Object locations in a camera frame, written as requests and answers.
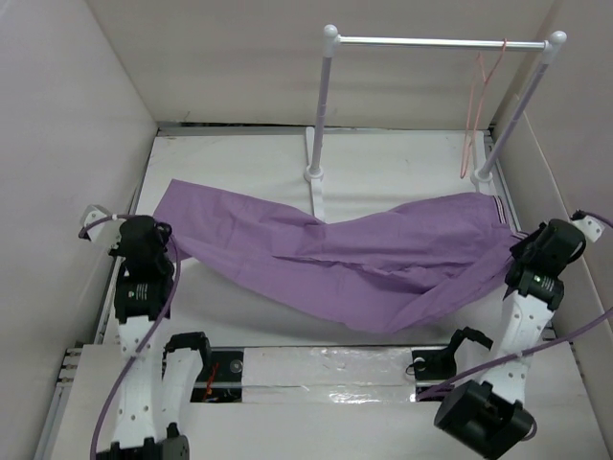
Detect purple trousers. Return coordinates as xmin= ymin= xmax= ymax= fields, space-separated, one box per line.
xmin=154 ymin=180 xmax=520 ymax=334

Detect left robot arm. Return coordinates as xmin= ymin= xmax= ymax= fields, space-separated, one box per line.
xmin=89 ymin=216 xmax=214 ymax=459

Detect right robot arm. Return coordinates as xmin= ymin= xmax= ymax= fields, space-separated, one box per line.
xmin=434 ymin=218 xmax=587 ymax=459

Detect white clothes rack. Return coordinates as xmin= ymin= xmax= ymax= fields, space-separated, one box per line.
xmin=304 ymin=24 xmax=568 ymax=220

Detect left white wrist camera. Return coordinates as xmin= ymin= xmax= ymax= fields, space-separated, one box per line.
xmin=79 ymin=205 xmax=123 ymax=248

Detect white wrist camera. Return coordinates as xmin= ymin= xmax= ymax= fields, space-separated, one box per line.
xmin=570 ymin=210 xmax=604 ymax=242
xmin=79 ymin=205 xmax=123 ymax=248

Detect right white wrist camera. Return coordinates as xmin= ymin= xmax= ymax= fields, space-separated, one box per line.
xmin=570 ymin=210 xmax=604 ymax=242

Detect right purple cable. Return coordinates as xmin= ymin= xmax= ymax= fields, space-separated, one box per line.
xmin=416 ymin=209 xmax=613 ymax=442

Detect purple cable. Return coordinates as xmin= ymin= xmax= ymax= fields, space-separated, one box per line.
xmin=416 ymin=209 xmax=613 ymax=442
xmin=78 ymin=212 xmax=183 ymax=460

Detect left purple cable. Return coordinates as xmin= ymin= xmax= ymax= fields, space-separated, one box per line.
xmin=78 ymin=212 xmax=183 ymax=460

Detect aluminium frame rail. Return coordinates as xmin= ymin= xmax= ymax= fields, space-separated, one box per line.
xmin=20 ymin=122 xmax=157 ymax=459

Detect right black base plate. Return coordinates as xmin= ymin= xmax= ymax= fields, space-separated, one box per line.
xmin=405 ymin=347 xmax=457 ymax=396

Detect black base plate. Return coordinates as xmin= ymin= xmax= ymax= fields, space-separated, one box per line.
xmin=191 ymin=348 xmax=244 ymax=403
xmin=405 ymin=347 xmax=457 ymax=396

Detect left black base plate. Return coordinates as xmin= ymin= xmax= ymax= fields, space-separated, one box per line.
xmin=191 ymin=348 xmax=244 ymax=403

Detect pink wire hanger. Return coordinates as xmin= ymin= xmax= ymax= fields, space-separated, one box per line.
xmin=460 ymin=39 xmax=508 ymax=179

